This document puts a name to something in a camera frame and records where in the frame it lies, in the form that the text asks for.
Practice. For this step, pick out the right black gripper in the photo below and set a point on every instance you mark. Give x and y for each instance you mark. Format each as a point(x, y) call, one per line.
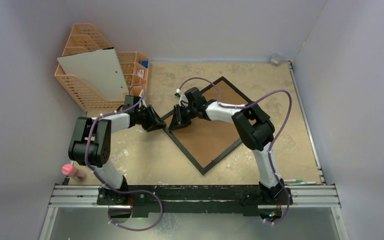
point(182, 114)

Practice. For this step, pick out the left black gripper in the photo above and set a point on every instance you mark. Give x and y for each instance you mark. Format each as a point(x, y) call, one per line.
point(151, 126)

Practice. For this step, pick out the black picture frame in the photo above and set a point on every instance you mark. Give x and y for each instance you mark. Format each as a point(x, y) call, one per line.
point(192, 155)

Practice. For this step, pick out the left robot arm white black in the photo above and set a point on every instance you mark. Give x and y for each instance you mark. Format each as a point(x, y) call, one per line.
point(90, 144)

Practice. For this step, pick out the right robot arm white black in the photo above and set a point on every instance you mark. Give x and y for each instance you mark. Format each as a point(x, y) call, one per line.
point(254, 127)

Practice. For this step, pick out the red white small box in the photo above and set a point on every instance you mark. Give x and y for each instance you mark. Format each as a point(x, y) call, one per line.
point(142, 73)

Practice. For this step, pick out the blue small box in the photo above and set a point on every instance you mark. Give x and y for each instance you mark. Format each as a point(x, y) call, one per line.
point(145, 64)

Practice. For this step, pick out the white folder board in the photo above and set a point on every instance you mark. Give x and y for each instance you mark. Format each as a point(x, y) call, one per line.
point(100, 69)

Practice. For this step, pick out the pink bottle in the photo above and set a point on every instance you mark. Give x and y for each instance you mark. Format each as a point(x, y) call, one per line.
point(73, 172)

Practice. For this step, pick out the orange plastic file organizer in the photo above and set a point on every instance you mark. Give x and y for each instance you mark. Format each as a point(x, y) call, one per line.
point(85, 37)

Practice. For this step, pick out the white pen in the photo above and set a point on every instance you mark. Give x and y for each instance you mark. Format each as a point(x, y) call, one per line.
point(304, 183)

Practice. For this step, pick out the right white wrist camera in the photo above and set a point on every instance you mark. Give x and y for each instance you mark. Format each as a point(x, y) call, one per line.
point(179, 94)

